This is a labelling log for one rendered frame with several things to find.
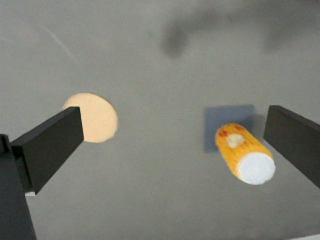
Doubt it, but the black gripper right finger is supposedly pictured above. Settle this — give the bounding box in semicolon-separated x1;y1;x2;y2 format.
263;105;320;189

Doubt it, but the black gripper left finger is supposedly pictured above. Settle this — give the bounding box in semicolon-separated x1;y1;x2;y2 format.
0;106;85;240

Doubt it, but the orange striped drink can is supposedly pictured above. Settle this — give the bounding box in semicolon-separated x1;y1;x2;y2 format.
214;122;271;182

